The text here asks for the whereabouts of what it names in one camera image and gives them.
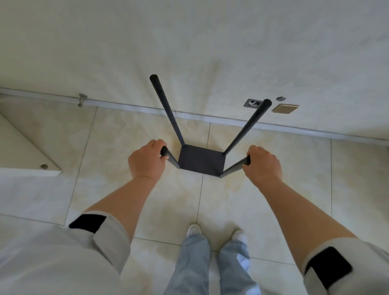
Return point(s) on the person's left forearm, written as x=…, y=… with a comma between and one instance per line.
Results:
x=127, y=206

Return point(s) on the light blue jeans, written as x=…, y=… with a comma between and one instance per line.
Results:
x=194, y=267

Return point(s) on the black four-legged stool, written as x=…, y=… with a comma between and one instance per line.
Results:
x=200, y=159

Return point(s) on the white door panel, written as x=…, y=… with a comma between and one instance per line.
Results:
x=21, y=152

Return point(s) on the person's right fingers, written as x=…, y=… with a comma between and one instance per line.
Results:
x=254, y=152

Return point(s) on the person's right forearm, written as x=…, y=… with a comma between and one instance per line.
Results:
x=299, y=221

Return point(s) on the person's right hand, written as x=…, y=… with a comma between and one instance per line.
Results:
x=264, y=168

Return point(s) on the open grey wall socket box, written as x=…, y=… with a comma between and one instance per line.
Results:
x=252, y=103

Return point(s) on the white baseboard strip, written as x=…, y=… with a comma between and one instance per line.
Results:
x=121, y=106

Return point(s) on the beige wall socket plate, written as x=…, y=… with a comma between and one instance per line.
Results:
x=285, y=108

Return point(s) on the metal door stop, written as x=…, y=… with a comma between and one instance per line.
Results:
x=81, y=99

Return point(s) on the white shoe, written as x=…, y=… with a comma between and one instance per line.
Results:
x=194, y=230
x=240, y=236

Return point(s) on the person's left fingers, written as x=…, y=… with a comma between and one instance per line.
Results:
x=158, y=145

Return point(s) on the grey round wall cap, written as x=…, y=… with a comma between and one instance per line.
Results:
x=280, y=98

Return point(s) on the person's left hand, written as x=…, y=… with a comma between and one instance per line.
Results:
x=146, y=162

